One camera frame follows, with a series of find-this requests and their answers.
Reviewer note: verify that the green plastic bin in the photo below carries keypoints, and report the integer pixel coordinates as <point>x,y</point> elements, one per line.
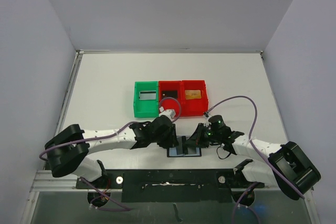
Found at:
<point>146,100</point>

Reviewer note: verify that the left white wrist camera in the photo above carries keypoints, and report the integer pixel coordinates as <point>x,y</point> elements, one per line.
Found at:
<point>170,113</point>

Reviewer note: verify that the black credit card in bin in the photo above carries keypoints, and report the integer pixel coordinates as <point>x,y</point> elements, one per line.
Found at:
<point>169,94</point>

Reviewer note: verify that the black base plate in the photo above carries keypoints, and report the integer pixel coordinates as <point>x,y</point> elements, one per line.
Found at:
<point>174,185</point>

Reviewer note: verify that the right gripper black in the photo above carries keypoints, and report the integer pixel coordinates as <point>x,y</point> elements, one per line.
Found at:
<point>197,137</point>

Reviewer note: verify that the gold credit card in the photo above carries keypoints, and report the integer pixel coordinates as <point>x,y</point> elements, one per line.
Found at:
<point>193,94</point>

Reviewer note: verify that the red plastic bin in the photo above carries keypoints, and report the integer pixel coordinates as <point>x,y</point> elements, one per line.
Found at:
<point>170,103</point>
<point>195,100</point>

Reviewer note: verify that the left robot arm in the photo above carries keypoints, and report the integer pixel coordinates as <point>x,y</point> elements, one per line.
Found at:
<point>123,140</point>

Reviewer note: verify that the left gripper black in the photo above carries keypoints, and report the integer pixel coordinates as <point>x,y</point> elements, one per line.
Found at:
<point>171,141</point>

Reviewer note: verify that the silver credit card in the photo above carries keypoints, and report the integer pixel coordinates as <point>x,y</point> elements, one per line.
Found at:
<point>147,95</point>

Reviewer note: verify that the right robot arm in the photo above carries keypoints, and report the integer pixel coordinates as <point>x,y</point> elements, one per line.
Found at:
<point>283,165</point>

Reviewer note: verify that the black leather card holder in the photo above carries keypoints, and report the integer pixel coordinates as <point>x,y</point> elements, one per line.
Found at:
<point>182,150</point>

